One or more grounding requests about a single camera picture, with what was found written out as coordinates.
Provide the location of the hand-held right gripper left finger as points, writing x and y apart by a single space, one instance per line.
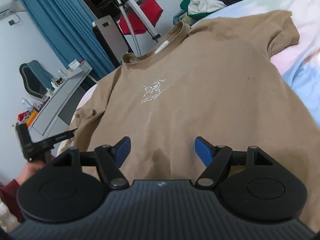
123 150

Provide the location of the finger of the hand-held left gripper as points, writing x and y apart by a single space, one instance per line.
61 137

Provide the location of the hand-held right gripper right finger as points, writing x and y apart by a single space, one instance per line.
203 150

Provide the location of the tan t-shirt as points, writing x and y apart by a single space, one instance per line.
190 92

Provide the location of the person's left forearm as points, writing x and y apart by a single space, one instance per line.
8 197

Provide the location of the person's left hand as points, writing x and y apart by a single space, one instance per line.
33 168

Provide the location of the orange box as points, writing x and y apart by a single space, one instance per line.
30 118

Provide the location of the grey dresser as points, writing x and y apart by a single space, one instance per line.
60 100

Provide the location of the wavy-framed mirror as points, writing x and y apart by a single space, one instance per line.
35 78

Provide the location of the white box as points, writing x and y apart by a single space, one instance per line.
74 65

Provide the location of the silver steamer board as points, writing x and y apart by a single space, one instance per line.
111 40

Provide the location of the blue curtain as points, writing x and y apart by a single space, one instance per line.
67 27

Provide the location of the red garment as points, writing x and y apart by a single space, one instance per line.
146 15

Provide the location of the garment steamer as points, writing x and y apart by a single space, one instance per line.
132 12

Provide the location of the pastel bed blanket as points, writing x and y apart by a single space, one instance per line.
300 37

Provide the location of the wall socket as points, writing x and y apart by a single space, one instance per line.
11 22

